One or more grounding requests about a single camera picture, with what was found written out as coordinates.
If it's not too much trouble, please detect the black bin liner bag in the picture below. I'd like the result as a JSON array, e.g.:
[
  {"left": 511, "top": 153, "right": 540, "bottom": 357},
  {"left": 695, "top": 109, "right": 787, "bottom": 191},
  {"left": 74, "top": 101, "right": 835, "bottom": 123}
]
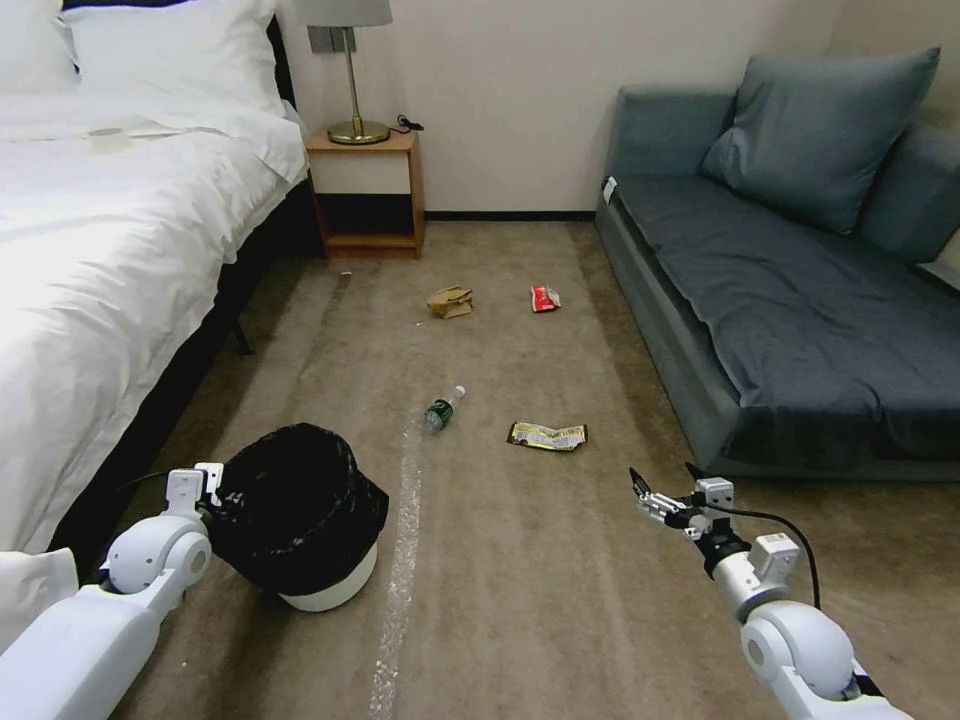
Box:
[{"left": 213, "top": 422, "right": 392, "bottom": 583}]

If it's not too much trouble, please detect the white trash bin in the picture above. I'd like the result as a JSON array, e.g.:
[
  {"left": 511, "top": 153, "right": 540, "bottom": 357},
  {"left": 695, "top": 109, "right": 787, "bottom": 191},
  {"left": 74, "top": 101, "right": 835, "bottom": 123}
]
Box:
[{"left": 263, "top": 533, "right": 379, "bottom": 615}]

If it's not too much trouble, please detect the yellow brown snack wrapper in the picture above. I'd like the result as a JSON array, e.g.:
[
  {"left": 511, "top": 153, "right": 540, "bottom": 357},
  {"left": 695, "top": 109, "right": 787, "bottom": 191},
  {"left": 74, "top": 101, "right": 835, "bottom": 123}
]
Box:
[{"left": 508, "top": 420, "right": 590, "bottom": 454}]

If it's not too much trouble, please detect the blue grey sofa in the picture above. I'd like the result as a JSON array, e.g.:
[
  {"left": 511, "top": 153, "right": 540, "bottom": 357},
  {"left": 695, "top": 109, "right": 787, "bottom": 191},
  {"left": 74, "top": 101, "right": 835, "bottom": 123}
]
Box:
[{"left": 593, "top": 84, "right": 960, "bottom": 483}]

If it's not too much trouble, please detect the white cloth bundle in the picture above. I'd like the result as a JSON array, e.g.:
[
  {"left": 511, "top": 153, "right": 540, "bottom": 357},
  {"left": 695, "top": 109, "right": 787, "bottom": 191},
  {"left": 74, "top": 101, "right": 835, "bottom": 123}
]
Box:
[{"left": 0, "top": 546, "right": 81, "bottom": 655}]

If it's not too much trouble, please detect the green plastic bottle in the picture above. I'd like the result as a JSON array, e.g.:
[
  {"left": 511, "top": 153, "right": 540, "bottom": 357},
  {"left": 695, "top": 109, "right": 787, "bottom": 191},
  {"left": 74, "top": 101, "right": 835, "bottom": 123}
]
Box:
[{"left": 422, "top": 384, "right": 467, "bottom": 436}]

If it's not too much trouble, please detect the white bed duvet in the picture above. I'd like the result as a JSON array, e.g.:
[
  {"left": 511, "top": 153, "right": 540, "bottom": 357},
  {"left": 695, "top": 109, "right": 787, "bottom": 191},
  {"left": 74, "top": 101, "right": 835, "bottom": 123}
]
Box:
[{"left": 0, "top": 97, "right": 311, "bottom": 558}]

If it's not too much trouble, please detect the crumpled brown paper bag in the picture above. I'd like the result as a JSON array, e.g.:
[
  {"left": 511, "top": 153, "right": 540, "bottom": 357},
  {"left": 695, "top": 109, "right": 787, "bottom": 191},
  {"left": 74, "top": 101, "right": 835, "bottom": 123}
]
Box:
[{"left": 425, "top": 283, "right": 477, "bottom": 321}]

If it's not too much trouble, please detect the beige cloth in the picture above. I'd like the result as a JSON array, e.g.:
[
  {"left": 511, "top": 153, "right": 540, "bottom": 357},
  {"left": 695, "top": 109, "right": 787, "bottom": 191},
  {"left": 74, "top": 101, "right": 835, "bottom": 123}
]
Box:
[{"left": 915, "top": 230, "right": 960, "bottom": 296}]

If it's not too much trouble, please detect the blue back cushion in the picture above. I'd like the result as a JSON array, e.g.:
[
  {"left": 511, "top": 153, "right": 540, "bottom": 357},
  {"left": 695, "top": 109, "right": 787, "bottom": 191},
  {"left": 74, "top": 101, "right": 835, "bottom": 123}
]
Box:
[{"left": 860, "top": 122, "right": 960, "bottom": 265}]

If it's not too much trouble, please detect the large blue cushion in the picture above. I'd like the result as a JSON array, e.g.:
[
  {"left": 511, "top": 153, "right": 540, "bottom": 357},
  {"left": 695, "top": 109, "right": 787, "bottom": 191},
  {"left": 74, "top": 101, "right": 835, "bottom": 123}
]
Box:
[{"left": 700, "top": 47, "right": 943, "bottom": 238}]

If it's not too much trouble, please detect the wooden nightstand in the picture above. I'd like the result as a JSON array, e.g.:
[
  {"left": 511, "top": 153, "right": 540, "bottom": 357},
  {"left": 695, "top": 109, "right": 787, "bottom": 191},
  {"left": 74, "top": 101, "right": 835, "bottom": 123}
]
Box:
[{"left": 305, "top": 123, "right": 427, "bottom": 262}]

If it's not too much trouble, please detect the brass table lamp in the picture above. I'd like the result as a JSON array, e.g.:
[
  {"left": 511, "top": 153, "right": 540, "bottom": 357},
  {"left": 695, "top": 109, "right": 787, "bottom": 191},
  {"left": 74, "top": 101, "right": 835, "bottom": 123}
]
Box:
[{"left": 295, "top": 0, "right": 396, "bottom": 147}]

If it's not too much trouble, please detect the large white pillow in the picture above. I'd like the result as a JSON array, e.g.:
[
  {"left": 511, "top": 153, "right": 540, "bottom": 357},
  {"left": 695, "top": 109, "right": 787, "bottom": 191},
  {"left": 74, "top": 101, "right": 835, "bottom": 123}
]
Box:
[{"left": 59, "top": 0, "right": 292, "bottom": 123}]

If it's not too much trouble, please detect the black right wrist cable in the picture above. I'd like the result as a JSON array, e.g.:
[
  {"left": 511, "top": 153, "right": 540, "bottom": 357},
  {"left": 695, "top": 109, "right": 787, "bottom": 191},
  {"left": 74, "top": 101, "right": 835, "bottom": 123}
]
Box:
[{"left": 704, "top": 506, "right": 822, "bottom": 609}]

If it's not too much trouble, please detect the black bed frame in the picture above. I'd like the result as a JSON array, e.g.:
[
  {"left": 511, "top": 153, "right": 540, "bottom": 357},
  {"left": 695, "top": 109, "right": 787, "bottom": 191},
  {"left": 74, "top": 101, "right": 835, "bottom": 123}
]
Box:
[{"left": 48, "top": 11, "right": 330, "bottom": 585}]

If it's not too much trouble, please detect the grey wall switch panel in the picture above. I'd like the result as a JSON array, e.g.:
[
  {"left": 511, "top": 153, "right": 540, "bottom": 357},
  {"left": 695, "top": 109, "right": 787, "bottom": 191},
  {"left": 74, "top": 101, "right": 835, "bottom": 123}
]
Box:
[{"left": 308, "top": 26, "right": 360, "bottom": 56}]

